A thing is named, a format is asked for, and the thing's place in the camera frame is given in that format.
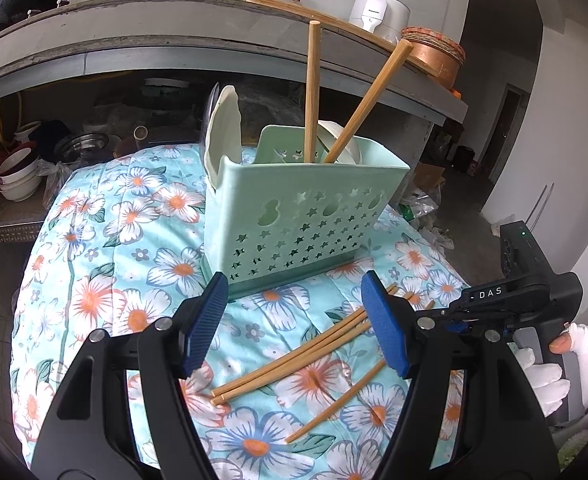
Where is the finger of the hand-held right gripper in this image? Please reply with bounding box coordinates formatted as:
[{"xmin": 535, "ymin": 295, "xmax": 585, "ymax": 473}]
[{"xmin": 414, "ymin": 304, "xmax": 471, "ymax": 334}]

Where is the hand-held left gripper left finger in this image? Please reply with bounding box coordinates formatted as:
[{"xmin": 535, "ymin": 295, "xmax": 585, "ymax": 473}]
[{"xmin": 29, "ymin": 271, "xmax": 231, "ymax": 480}]

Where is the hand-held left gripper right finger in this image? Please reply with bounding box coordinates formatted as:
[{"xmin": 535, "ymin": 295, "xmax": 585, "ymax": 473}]
[{"xmin": 360, "ymin": 270, "xmax": 561, "ymax": 480}]

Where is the bundle of bamboo chopsticks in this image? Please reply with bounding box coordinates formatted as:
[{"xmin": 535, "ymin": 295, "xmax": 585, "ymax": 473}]
[{"xmin": 210, "ymin": 284, "xmax": 437, "ymax": 445}]

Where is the green plastic utensil holder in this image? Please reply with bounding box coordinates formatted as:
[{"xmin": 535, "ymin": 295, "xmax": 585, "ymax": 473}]
[{"xmin": 201, "ymin": 124, "xmax": 411, "ymax": 304}]

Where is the bamboo chopstick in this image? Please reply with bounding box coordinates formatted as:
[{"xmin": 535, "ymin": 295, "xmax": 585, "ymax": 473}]
[
  {"xmin": 304, "ymin": 20, "xmax": 321, "ymax": 164},
  {"xmin": 322, "ymin": 39, "xmax": 415, "ymax": 165}
]

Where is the person's right hand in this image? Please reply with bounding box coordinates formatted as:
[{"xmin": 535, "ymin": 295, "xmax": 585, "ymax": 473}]
[{"xmin": 517, "ymin": 323, "xmax": 588, "ymax": 419}]

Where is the floral blue blanket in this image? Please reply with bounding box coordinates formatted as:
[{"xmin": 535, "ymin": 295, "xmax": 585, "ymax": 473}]
[{"xmin": 8, "ymin": 142, "xmax": 467, "ymax": 480}]

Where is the pile of plastic bags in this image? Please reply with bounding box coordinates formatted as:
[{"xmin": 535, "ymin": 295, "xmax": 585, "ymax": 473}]
[{"xmin": 399, "ymin": 189, "xmax": 456, "ymax": 252}]

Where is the cardboard box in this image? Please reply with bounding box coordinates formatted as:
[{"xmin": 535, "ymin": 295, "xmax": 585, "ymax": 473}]
[{"xmin": 414, "ymin": 162, "xmax": 448, "ymax": 192}]

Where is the steel basin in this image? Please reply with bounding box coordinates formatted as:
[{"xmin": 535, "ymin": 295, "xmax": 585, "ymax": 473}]
[{"xmin": 54, "ymin": 132, "xmax": 121, "ymax": 167}]

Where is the stack of white bowls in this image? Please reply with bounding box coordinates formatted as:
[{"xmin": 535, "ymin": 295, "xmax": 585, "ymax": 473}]
[{"xmin": 0, "ymin": 144, "xmax": 43, "ymax": 203}]

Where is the copper inner pot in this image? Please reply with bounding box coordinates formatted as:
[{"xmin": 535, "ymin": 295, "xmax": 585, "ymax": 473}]
[{"xmin": 403, "ymin": 40, "xmax": 464, "ymax": 89}]

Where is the concrete kitchen counter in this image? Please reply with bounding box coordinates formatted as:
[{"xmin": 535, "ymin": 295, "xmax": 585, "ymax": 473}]
[{"xmin": 0, "ymin": 0, "xmax": 470, "ymax": 241}]

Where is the white electric appliance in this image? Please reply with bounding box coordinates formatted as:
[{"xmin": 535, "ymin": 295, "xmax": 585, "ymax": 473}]
[{"xmin": 348, "ymin": 0, "xmax": 411, "ymax": 44}]

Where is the wooden cutting board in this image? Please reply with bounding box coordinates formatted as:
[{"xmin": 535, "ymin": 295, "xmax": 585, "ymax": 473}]
[{"xmin": 246, "ymin": 0, "xmax": 456, "ymax": 92}]

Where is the brown pan with handle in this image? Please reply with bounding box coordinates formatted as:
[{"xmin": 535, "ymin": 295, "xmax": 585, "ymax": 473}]
[{"xmin": 114, "ymin": 126, "xmax": 151, "ymax": 157}]

